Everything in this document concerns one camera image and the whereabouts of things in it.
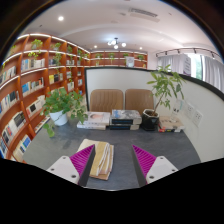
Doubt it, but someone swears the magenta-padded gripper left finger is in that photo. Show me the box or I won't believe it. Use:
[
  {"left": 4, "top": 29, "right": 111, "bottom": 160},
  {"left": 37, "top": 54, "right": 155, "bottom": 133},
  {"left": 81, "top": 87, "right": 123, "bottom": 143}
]
[{"left": 46, "top": 143, "right": 97, "bottom": 188}]

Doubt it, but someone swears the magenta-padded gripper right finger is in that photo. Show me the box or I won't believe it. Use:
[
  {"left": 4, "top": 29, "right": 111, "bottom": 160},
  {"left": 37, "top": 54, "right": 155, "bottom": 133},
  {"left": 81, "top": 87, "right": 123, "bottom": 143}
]
[{"left": 131, "top": 144, "right": 180, "bottom": 188}]

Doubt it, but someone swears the yellow striped towel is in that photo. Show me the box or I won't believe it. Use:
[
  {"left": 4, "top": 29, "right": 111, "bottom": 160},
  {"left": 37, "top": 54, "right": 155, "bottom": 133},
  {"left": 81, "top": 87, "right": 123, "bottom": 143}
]
[{"left": 77, "top": 138, "right": 115, "bottom": 181}]

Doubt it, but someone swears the tall plant in black pot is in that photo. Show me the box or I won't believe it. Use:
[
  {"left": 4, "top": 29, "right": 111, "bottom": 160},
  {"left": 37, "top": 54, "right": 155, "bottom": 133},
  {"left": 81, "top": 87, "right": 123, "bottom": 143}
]
[{"left": 141, "top": 64, "right": 186, "bottom": 132}]

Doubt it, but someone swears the leafy plant in white pot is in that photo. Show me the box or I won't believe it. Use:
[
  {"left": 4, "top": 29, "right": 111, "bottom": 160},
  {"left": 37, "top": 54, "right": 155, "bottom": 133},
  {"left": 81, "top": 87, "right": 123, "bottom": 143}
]
[{"left": 40, "top": 87, "right": 89, "bottom": 139}]

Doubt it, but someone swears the black and blue book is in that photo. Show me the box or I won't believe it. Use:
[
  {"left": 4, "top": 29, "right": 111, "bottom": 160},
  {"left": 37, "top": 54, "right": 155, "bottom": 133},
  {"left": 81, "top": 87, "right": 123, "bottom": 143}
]
[{"left": 108, "top": 123, "right": 141, "bottom": 131}]

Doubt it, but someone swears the white book with picture cover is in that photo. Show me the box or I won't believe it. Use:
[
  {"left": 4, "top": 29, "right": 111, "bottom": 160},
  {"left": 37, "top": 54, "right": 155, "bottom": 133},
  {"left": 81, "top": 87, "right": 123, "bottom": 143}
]
[{"left": 83, "top": 111, "right": 111, "bottom": 126}]

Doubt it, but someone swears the tan upholstered chair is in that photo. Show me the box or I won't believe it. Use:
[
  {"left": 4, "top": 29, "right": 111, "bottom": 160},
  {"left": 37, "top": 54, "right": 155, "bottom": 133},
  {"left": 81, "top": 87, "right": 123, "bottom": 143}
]
[
  {"left": 124, "top": 88, "right": 155, "bottom": 115},
  {"left": 89, "top": 88, "right": 125, "bottom": 114}
]

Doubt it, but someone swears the orange wooden book shelf unit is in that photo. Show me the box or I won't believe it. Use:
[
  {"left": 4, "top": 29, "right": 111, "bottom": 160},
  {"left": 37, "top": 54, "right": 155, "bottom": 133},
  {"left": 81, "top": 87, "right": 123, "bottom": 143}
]
[{"left": 0, "top": 33, "right": 91, "bottom": 163}]

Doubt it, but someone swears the white hanging banner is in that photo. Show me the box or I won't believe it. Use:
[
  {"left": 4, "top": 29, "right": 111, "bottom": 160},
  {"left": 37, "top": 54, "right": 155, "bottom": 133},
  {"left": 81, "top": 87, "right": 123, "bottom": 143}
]
[{"left": 181, "top": 54, "right": 193, "bottom": 76}]

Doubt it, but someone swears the white framed picture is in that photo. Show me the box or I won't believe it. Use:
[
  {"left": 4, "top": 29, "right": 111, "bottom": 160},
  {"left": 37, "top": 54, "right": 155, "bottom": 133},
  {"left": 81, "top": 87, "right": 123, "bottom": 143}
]
[{"left": 125, "top": 56, "right": 136, "bottom": 68}]

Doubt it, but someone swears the white curtain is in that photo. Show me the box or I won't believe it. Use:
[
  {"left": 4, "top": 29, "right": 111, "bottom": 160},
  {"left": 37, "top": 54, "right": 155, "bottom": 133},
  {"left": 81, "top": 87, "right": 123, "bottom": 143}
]
[{"left": 156, "top": 53, "right": 224, "bottom": 92}]

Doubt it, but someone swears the multi-bulb ceiling lamp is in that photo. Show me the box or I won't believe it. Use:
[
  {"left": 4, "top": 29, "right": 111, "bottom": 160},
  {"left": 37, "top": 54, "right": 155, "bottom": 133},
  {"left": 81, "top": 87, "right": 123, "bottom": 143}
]
[{"left": 106, "top": 37, "right": 128, "bottom": 50}]

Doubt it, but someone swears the ceiling air vent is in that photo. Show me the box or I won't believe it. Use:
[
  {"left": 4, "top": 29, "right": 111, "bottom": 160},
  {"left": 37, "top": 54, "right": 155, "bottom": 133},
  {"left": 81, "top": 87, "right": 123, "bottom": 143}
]
[{"left": 127, "top": 7, "right": 159, "bottom": 20}]

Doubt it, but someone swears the white wall socket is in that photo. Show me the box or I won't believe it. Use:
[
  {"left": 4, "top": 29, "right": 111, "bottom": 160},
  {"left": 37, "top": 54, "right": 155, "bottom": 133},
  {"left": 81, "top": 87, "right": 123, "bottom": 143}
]
[
  {"left": 185, "top": 103, "right": 196, "bottom": 120},
  {"left": 192, "top": 109, "right": 204, "bottom": 127}
]

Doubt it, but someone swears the orange wall shelf with plants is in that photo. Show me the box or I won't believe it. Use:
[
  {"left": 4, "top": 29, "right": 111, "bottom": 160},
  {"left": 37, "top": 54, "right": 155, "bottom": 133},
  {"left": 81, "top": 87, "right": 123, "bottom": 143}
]
[{"left": 89, "top": 50, "right": 149, "bottom": 70}]

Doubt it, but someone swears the black track light rail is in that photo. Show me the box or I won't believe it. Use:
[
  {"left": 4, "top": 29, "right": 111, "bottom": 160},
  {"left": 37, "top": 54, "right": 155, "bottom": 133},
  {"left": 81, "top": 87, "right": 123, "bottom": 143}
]
[{"left": 155, "top": 47, "right": 218, "bottom": 58}]

